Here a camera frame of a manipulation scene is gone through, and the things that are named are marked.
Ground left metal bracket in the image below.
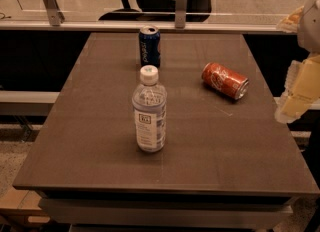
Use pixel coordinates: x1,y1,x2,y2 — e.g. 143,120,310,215
43,0,65,26

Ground blue pepsi can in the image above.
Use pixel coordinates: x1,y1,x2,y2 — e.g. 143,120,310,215
138,25,160,68

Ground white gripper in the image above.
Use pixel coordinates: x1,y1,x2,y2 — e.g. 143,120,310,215
275,0,320,123

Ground grey drawer cabinet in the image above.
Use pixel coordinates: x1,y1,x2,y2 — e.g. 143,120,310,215
39,198,293,230

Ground middle metal bracket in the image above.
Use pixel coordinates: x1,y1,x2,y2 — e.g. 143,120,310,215
175,0,187,29

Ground clear plastic water bottle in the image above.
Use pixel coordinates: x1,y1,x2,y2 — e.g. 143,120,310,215
132,65,167,153

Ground metal bracket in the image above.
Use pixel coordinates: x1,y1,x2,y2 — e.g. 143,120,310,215
175,0,187,29
43,0,65,26

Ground red coke can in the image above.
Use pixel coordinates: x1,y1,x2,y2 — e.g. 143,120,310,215
201,62,249,100

